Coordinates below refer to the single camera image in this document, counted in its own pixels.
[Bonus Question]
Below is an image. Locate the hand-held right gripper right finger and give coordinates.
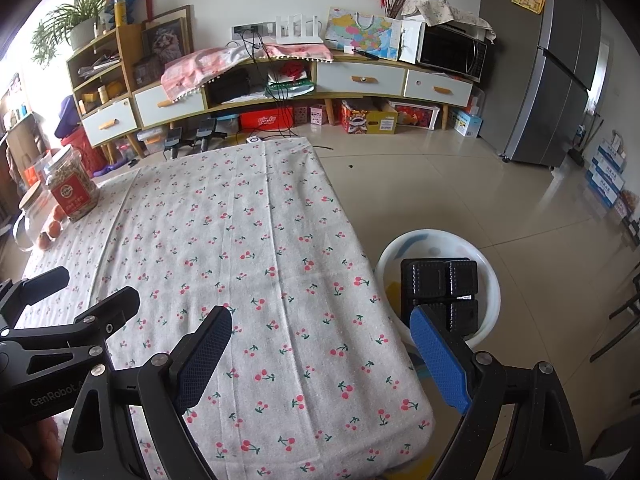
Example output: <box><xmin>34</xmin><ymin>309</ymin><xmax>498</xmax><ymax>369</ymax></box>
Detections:
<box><xmin>409</xmin><ymin>304</ymin><xmax>586</xmax><ymax>480</ymax></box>

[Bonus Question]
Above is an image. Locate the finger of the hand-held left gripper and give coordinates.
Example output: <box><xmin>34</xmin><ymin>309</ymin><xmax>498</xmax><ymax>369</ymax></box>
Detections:
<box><xmin>10</xmin><ymin>286</ymin><xmax>142</xmax><ymax>376</ymax></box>
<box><xmin>0</xmin><ymin>266</ymin><xmax>71</xmax><ymax>336</ymax></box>

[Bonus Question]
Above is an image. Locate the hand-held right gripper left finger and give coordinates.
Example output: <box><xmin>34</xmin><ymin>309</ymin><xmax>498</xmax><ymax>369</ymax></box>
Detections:
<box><xmin>57</xmin><ymin>304</ymin><xmax>234</xmax><ymax>480</ymax></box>

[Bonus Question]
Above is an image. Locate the black plastic tray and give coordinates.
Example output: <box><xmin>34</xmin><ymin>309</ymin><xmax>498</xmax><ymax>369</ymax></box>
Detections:
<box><xmin>400</xmin><ymin>258</ymin><xmax>481</xmax><ymax>338</ymax></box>

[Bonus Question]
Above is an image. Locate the white plastic basin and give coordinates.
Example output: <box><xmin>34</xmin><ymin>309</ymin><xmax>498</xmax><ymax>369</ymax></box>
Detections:
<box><xmin>374</xmin><ymin>229</ymin><xmax>502</xmax><ymax>348</ymax></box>

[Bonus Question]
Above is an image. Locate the person's left hand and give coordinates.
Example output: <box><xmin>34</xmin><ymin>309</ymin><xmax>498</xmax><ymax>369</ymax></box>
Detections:
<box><xmin>0</xmin><ymin>412</ymin><xmax>63</xmax><ymax>480</ymax></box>

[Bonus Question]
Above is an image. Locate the clear plastic fruit pack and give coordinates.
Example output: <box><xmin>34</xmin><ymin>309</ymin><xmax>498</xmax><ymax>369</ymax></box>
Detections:
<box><xmin>36</xmin><ymin>204</ymin><xmax>69</xmax><ymax>252</ymax></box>

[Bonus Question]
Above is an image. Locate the glass jar with wooden lid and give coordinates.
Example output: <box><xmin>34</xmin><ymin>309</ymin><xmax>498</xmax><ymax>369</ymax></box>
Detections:
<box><xmin>12</xmin><ymin>180</ymin><xmax>56</xmax><ymax>253</ymax></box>

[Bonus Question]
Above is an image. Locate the seed jar with red label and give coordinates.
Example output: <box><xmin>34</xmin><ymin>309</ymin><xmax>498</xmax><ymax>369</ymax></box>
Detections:
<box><xmin>44</xmin><ymin>146</ymin><xmax>100</xmax><ymax>223</ymax></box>

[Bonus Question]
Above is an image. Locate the cherry print tablecloth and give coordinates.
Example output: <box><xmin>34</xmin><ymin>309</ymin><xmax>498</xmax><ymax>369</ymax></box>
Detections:
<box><xmin>10</xmin><ymin>137</ymin><xmax>435</xmax><ymax>480</ymax></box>

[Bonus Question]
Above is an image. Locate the red plastic basket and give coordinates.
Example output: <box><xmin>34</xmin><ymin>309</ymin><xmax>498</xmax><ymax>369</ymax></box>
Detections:
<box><xmin>64</xmin><ymin>127</ymin><xmax>108</xmax><ymax>173</ymax></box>

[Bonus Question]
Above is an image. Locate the clear plastic storage box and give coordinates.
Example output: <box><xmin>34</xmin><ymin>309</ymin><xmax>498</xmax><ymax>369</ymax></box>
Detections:
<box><xmin>136</xmin><ymin>129</ymin><xmax>168</xmax><ymax>156</ymax></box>

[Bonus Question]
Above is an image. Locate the purple plastic tub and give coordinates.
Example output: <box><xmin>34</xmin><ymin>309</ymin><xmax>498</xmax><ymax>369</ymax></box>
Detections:
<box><xmin>54</xmin><ymin>95</ymin><xmax>86</xmax><ymax>138</ymax></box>

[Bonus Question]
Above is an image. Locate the wooden shelf cabinet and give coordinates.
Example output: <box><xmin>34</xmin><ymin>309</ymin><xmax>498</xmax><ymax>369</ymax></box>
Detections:
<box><xmin>66</xmin><ymin>22</ymin><xmax>146</xmax><ymax>161</ymax></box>

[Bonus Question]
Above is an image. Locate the black chair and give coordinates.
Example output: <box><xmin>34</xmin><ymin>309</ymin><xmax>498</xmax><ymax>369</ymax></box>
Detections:
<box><xmin>590</xmin><ymin>275</ymin><xmax>640</xmax><ymax>363</ymax></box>

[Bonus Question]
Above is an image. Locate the flat red box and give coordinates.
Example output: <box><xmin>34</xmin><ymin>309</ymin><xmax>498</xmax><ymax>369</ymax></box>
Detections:
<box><xmin>239</xmin><ymin>110</ymin><xmax>291</xmax><ymax>132</ymax></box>

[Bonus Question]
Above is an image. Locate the blue and white box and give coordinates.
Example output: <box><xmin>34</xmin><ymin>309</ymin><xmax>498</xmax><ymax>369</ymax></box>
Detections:
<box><xmin>452</xmin><ymin>109</ymin><xmax>485</xmax><ymax>138</ymax></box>

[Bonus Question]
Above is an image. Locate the red gift box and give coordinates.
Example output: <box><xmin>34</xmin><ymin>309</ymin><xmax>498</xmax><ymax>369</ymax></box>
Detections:
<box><xmin>390</xmin><ymin>102</ymin><xmax>441</xmax><ymax>131</ymax></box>

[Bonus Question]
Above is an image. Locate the blue white carton stack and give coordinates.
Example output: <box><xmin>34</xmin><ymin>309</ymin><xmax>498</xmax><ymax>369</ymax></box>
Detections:
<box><xmin>585</xmin><ymin>137</ymin><xmax>628</xmax><ymax>208</ymax></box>

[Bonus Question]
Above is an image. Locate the pink checked cloth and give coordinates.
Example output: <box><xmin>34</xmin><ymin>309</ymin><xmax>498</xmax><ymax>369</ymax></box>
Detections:
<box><xmin>161</xmin><ymin>42</ymin><xmax>335</xmax><ymax>106</ymax></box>

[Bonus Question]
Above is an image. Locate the yellow printed carton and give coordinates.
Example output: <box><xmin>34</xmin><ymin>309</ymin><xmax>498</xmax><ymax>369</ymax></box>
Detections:
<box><xmin>340</xmin><ymin>99</ymin><xmax>398</xmax><ymax>135</ymax></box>

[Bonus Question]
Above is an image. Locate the green potted plant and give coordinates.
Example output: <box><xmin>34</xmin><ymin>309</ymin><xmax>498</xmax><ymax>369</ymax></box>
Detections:
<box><xmin>31</xmin><ymin>0</ymin><xmax>128</xmax><ymax>68</ymax></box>

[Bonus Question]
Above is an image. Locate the framed cat picture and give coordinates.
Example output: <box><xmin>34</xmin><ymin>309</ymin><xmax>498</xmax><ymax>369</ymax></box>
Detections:
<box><xmin>141</xmin><ymin>5</ymin><xmax>193</xmax><ymax>61</ymax></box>

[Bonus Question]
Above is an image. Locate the green and white plastic bag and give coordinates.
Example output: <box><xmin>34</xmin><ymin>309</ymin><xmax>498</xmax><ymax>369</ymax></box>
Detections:
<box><xmin>267</xmin><ymin>77</ymin><xmax>316</xmax><ymax>98</ymax></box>

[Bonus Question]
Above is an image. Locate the wooden tv cabinet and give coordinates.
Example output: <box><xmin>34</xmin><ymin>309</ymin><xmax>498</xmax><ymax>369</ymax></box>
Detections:
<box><xmin>130</xmin><ymin>50</ymin><xmax>473</xmax><ymax>133</ymax></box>

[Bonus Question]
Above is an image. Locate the black microwave oven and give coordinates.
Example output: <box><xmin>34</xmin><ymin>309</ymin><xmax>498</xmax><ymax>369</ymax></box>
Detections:
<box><xmin>416</xmin><ymin>24</ymin><xmax>488</xmax><ymax>82</ymax></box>

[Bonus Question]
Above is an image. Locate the grey refrigerator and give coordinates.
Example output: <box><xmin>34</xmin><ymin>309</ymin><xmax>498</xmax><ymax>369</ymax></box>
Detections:
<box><xmin>479</xmin><ymin>0</ymin><xmax>608</xmax><ymax>167</ymax></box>

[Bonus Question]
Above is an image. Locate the white paper bag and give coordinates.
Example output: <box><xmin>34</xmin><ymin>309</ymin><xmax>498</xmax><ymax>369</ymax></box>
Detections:
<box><xmin>399</xmin><ymin>19</ymin><xmax>426</xmax><ymax>65</ymax></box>

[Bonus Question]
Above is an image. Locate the white wifi router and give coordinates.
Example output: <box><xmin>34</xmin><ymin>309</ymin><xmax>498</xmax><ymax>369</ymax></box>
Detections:
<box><xmin>272</xmin><ymin>14</ymin><xmax>323</xmax><ymax>45</ymax></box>

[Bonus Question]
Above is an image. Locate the map print paper bag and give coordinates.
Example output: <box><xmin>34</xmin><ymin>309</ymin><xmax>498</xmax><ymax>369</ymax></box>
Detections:
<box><xmin>325</xmin><ymin>7</ymin><xmax>403</xmax><ymax>63</ymax></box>

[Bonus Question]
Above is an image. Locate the floral cloth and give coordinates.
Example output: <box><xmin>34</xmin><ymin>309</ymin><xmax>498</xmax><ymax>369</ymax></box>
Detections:
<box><xmin>402</xmin><ymin>0</ymin><xmax>497</xmax><ymax>43</ymax></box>

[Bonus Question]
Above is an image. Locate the black power cable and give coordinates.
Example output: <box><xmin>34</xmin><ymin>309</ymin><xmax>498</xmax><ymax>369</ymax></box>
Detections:
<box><xmin>240</xmin><ymin>30</ymin><xmax>296</xmax><ymax>140</ymax></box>

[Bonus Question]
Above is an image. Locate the wall power strip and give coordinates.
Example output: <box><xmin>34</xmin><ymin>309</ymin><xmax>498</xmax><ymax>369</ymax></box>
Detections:
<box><xmin>231</xmin><ymin>21</ymin><xmax>275</xmax><ymax>41</ymax></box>

